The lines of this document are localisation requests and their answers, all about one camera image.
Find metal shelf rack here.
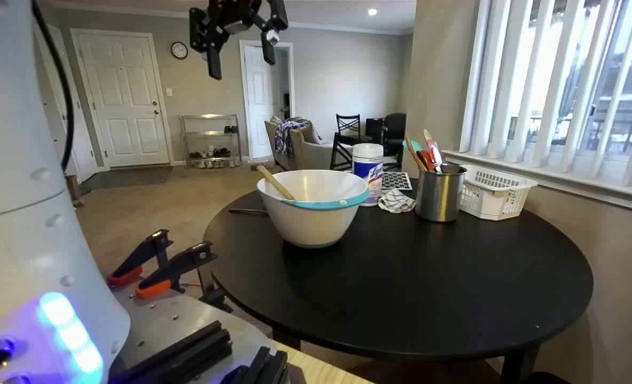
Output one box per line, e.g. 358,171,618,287
181,113,244,171

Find crumpled pasta bag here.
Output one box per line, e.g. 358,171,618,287
377,186,419,215

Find black dining chair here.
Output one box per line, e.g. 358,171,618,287
329,111,367,171

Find steel utensil holder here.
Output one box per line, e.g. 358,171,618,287
414,161,469,226

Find dark brown wooden spoon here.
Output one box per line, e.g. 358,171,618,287
226,205,269,217

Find white vertical blinds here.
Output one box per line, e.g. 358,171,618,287
459,0,632,191

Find pink spatula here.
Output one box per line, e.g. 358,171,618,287
421,127,446,175

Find big white bowl teal rim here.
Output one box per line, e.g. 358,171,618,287
254,168,377,250

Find black clamp red handle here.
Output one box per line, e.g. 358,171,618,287
105,226,176,289

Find metal robot mounting plate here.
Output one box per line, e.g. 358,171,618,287
109,286,313,384

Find blue white blanket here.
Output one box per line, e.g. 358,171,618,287
271,117,313,157

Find black white patterned trivet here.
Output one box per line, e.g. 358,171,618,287
383,168,414,194

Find closed white panel door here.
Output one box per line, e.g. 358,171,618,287
69,28,176,171

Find round black table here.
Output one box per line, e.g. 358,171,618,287
202,180,596,384

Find wooden utensil in holder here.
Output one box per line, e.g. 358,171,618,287
402,137,430,175

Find black office chair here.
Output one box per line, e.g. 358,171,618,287
380,111,409,171

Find white disinfectant wipes canister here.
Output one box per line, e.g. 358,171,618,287
350,140,386,208

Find open white room door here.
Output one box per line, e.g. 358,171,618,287
239,41,279,166

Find teal spatula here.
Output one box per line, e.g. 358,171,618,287
409,138,431,172

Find round wall clock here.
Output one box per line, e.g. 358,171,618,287
170,39,190,61

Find white closet door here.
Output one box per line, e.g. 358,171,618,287
58,20,100,186

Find black aluminium rail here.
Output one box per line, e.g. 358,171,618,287
109,318,236,384
218,345,292,384

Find beige sofa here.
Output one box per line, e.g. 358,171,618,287
264,114,334,171

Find white plastic basket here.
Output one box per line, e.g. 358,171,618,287
459,166,541,221

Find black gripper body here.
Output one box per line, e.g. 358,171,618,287
188,0,290,56

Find black clamp orange handle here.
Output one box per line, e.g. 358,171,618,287
136,240,218,300

